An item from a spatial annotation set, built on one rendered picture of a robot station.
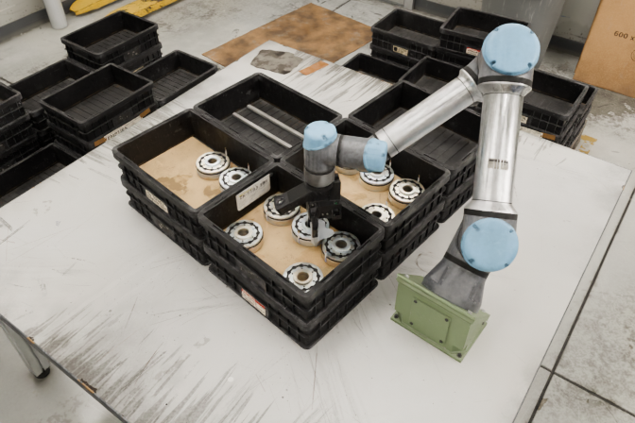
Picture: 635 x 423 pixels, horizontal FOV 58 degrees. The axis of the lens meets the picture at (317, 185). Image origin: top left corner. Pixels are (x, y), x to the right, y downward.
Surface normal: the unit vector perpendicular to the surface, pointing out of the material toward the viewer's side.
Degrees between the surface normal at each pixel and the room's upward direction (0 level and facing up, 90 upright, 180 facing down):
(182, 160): 0
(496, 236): 55
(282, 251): 0
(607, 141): 0
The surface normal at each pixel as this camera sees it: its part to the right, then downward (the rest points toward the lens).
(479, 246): -0.17, 0.11
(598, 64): -0.54, 0.31
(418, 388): 0.00, -0.74
